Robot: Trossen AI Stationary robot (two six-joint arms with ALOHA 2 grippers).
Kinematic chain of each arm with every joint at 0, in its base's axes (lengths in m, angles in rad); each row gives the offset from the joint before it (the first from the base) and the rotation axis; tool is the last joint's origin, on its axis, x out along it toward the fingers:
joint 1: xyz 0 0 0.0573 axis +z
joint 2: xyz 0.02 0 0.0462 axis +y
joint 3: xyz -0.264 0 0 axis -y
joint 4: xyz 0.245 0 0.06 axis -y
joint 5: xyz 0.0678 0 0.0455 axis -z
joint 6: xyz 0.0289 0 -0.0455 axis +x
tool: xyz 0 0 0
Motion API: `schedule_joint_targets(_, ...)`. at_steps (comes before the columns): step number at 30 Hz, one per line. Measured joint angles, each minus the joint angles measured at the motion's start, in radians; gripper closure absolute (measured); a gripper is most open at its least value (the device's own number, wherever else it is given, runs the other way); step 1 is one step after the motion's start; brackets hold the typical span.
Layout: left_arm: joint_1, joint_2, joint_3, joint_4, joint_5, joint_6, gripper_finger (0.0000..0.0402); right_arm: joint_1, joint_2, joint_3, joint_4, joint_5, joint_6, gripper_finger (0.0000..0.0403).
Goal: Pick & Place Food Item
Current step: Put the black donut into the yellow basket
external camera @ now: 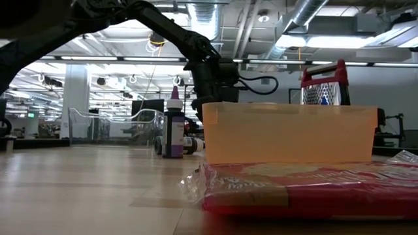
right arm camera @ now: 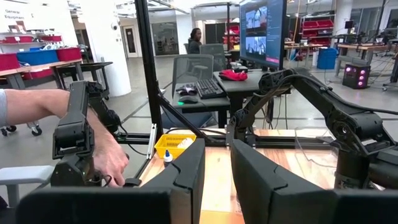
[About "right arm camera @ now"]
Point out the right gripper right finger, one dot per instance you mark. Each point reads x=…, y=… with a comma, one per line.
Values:
x=264, y=199

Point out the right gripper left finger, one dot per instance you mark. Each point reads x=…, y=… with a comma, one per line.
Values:
x=183, y=168

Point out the blue food colouring bottle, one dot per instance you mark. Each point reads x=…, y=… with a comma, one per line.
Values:
x=168, y=158

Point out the person's forearm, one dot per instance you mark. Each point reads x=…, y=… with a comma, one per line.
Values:
x=37, y=105

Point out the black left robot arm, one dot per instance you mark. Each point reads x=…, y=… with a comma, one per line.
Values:
x=311, y=90

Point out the black cloth item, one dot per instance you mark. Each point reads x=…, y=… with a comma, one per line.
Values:
x=186, y=89

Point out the red fabric item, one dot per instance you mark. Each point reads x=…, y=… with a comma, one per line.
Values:
x=233, y=75

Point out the yellow plastic basket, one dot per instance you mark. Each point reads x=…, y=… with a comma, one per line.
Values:
x=168, y=143

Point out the grey keyboard desk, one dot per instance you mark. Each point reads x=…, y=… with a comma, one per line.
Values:
x=202, y=104

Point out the clear plastic container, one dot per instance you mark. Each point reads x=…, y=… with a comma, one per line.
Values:
x=311, y=149

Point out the black computer mouse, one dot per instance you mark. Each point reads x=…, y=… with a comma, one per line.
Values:
x=188, y=99

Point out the person's hand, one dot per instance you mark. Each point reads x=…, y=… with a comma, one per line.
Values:
x=109, y=161

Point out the black keyboard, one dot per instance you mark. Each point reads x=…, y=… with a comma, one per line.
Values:
x=210, y=88

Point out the grey mesh office chair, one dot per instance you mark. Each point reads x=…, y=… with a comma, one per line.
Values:
x=213, y=51
x=192, y=70

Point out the grey monitor desk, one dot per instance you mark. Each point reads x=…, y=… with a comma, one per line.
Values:
x=242, y=85

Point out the seated person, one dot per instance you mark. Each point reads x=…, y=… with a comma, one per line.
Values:
x=195, y=43

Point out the black cart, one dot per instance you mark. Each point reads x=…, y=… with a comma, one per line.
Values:
x=93, y=65

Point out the computer tower pink lights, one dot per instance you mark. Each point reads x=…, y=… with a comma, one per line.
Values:
x=354, y=77

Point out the blue barrel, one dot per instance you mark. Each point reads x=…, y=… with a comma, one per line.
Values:
x=326, y=59

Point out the large computer monitor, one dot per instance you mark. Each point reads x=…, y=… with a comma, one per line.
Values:
x=261, y=31

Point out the red storage bin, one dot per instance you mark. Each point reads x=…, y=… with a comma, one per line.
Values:
x=68, y=54
x=7, y=61

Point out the wooden workbench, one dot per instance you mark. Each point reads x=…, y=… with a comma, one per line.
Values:
x=31, y=69
x=363, y=47

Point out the shelf with red bins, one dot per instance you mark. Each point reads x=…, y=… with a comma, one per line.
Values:
x=317, y=25

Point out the blue storage bin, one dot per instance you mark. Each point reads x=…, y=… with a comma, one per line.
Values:
x=37, y=57

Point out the white frame bracket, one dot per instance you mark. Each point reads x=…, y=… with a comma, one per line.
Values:
x=151, y=140

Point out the black aluminium frame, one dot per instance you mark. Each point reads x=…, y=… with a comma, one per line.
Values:
x=149, y=62

